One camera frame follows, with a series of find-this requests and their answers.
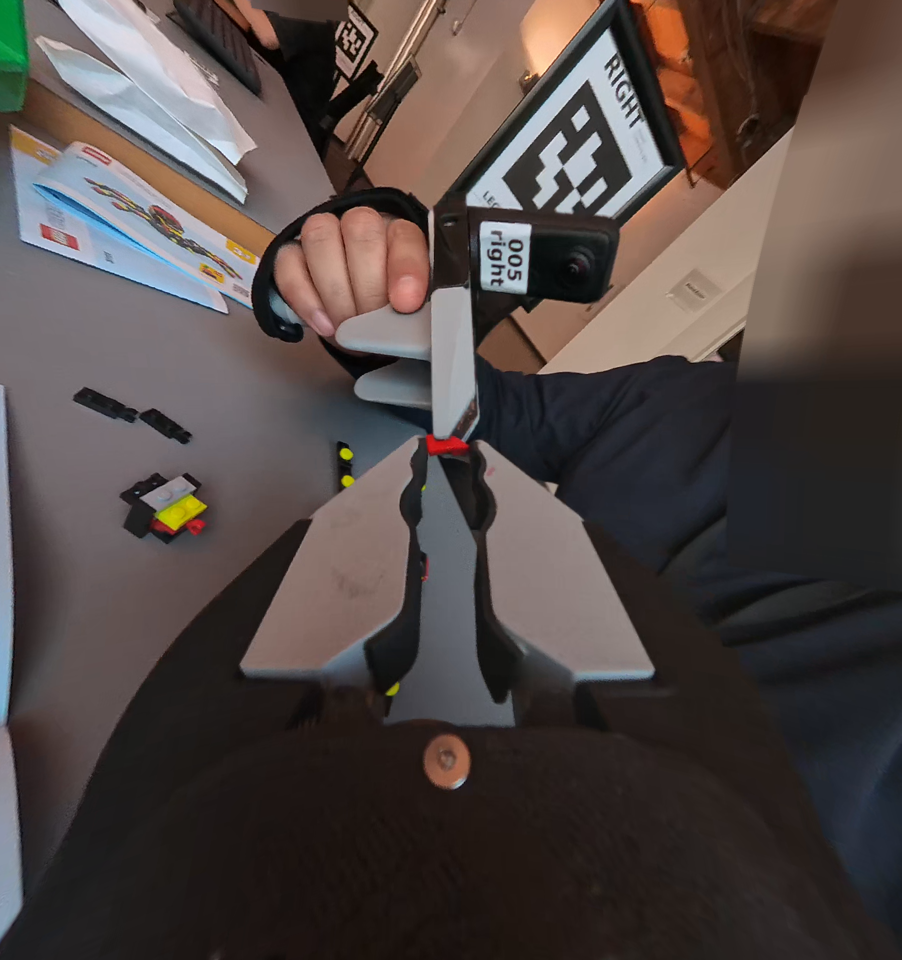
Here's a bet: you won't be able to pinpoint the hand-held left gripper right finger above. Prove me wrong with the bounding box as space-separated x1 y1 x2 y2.
469 441 656 705

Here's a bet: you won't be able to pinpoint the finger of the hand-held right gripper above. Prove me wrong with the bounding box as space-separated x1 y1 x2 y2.
428 286 483 439

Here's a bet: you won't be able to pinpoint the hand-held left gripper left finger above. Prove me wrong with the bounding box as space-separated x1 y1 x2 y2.
239 437 429 697

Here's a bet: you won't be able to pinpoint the small yellow grey lego assembly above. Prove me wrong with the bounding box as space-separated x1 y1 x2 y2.
120 472 209 543

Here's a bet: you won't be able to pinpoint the person's right forearm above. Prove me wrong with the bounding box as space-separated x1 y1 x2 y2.
475 354 737 579

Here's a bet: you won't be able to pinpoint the black and yellow lego spider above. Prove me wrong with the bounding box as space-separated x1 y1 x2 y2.
336 441 431 699

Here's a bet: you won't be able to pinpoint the black lego plate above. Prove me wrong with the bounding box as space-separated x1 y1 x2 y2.
139 408 194 445
73 387 140 424

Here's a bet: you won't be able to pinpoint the person's right hand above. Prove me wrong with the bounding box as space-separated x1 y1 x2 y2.
274 206 431 339

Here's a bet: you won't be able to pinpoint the wooden cabinet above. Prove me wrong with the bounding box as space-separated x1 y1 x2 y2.
631 0 838 189

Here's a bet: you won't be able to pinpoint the person's legs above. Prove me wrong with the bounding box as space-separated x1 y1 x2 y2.
661 517 902 960

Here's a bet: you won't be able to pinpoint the black and white marker tag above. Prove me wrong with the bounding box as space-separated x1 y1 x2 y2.
334 3 380 80

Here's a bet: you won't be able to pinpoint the booklet with spider cover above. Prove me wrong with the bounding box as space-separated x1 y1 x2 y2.
34 141 264 310

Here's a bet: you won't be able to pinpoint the black keyboard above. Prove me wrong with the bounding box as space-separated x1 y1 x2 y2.
172 0 264 97

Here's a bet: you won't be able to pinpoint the flat booklet with red logo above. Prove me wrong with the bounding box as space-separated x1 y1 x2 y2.
10 123 230 315

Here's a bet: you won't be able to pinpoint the white paper bag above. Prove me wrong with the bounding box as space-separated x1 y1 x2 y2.
37 36 248 205
59 0 258 165

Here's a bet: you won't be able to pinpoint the brown cardboard sheet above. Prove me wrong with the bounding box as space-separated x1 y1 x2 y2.
17 75 279 241

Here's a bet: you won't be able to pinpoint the small white wall label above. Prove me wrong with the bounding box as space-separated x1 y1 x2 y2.
664 270 722 312

